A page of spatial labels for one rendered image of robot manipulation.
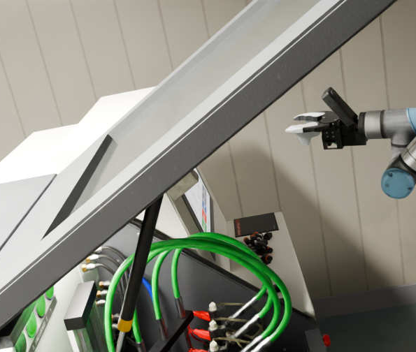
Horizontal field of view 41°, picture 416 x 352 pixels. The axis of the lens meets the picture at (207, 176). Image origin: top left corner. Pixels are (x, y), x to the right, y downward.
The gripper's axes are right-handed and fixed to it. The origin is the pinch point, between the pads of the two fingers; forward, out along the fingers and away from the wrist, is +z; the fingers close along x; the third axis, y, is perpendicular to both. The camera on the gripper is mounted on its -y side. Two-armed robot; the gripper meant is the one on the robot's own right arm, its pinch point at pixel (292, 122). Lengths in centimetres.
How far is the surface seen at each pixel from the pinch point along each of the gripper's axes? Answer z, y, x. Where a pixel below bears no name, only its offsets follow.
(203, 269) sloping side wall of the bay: 16.2, 22.3, -39.2
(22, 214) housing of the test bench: 34, -14, -69
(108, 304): 17, 5, -73
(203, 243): -2, -4, -62
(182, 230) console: 21.4, 12.5, -36.0
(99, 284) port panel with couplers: 39, 18, -53
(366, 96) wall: 9, 43, 122
